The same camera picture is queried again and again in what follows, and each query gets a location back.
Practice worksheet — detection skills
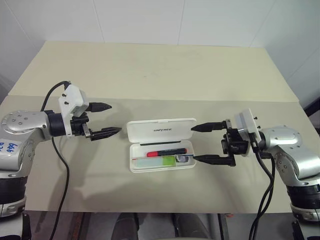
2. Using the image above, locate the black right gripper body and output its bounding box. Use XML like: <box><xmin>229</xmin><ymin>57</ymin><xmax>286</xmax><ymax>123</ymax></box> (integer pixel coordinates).
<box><xmin>220</xmin><ymin>119</ymin><xmax>251</xmax><ymax>158</ymax></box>

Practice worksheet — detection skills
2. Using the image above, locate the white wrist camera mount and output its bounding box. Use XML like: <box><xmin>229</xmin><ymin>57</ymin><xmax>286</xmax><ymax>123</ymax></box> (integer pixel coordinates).
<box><xmin>233</xmin><ymin>108</ymin><xmax>264</xmax><ymax>157</ymax></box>
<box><xmin>57</xmin><ymin>83</ymin><xmax>89</xmax><ymax>139</ymax></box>

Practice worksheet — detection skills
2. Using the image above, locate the white handwritten label sticker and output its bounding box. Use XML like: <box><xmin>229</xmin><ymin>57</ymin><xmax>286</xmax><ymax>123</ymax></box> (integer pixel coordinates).
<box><xmin>0</xmin><ymin>138</ymin><xmax>21</xmax><ymax>159</ymax></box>

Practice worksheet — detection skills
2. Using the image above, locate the dark grey rounded shape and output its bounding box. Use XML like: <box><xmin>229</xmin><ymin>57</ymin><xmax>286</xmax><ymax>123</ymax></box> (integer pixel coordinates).
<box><xmin>112</xmin><ymin>212</ymin><xmax>141</xmax><ymax>240</ymax></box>
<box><xmin>172</xmin><ymin>212</ymin><xmax>210</xmax><ymax>240</ymax></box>

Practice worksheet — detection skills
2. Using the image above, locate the pale highlighter with green cap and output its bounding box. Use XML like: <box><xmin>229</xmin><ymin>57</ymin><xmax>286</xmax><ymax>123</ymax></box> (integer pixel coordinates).
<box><xmin>134</xmin><ymin>156</ymin><xmax>177</xmax><ymax>169</ymax></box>

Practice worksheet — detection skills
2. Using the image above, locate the small grey sharpener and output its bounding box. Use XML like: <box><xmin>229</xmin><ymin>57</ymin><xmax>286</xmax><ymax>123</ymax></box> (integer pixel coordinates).
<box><xmin>175</xmin><ymin>154</ymin><xmax>193</xmax><ymax>166</ymax></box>

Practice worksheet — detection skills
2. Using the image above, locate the white hard pencil case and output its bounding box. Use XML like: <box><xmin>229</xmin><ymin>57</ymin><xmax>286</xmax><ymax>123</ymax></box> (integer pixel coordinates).
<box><xmin>126</xmin><ymin>117</ymin><xmax>197</xmax><ymax>175</ymax></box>

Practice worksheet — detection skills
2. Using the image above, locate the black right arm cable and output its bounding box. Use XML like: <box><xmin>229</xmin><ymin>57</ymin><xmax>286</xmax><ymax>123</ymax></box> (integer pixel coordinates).
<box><xmin>248</xmin><ymin>139</ymin><xmax>277</xmax><ymax>240</ymax></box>

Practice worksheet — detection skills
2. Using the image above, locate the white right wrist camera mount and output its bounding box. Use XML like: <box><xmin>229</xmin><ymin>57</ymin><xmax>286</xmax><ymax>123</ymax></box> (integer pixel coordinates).
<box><xmin>233</xmin><ymin>108</ymin><xmax>264</xmax><ymax>157</ymax></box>

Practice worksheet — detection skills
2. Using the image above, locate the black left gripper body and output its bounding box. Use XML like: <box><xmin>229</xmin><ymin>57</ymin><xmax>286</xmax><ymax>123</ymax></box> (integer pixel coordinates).
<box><xmin>69</xmin><ymin>113</ymin><xmax>92</xmax><ymax>139</ymax></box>

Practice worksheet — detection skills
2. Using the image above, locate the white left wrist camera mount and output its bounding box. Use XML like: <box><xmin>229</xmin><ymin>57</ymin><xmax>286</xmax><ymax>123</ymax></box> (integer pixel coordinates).
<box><xmin>57</xmin><ymin>83</ymin><xmax>89</xmax><ymax>139</ymax></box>

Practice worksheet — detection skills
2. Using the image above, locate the black marker with red cap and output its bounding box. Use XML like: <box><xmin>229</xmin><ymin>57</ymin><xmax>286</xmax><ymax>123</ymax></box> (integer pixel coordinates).
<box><xmin>146</xmin><ymin>147</ymin><xmax>189</xmax><ymax>158</ymax></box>

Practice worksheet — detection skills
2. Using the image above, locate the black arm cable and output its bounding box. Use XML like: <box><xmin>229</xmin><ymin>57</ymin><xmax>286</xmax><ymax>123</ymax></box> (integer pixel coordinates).
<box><xmin>248</xmin><ymin>139</ymin><xmax>277</xmax><ymax>240</ymax></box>
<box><xmin>40</xmin><ymin>80</ymin><xmax>71</xmax><ymax>240</ymax></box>

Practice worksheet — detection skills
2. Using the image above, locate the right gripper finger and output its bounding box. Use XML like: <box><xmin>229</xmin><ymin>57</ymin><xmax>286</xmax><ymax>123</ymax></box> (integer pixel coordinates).
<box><xmin>193</xmin><ymin>154</ymin><xmax>237</xmax><ymax>168</ymax></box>
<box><xmin>190</xmin><ymin>120</ymin><xmax>229</xmax><ymax>133</ymax></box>

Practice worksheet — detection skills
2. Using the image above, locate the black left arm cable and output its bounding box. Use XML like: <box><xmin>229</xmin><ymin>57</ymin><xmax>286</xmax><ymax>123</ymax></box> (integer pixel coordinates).
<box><xmin>40</xmin><ymin>80</ymin><xmax>71</xmax><ymax>240</ymax></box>

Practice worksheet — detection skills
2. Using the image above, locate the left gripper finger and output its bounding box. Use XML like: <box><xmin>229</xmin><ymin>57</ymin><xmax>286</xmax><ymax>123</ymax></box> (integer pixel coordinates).
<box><xmin>89</xmin><ymin>127</ymin><xmax>123</xmax><ymax>142</ymax></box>
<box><xmin>87</xmin><ymin>101</ymin><xmax>113</xmax><ymax>113</ymax></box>

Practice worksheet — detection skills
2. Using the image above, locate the black metal stand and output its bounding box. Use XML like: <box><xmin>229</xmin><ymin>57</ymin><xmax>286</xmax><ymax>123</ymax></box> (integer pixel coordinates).
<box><xmin>303</xmin><ymin>96</ymin><xmax>320</xmax><ymax>118</ymax></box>

